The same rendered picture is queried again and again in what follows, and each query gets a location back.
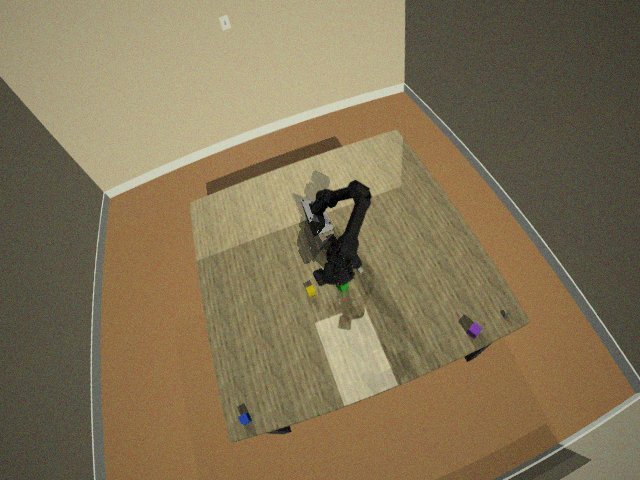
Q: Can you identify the small blue block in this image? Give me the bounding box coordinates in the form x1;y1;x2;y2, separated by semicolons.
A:
238;413;251;425

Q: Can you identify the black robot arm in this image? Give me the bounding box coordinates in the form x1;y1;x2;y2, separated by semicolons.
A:
309;180;372;286

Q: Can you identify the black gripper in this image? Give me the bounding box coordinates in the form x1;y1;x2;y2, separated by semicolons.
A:
313;255;362;286

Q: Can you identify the purple cube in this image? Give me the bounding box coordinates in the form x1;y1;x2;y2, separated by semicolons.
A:
466;322;483;339

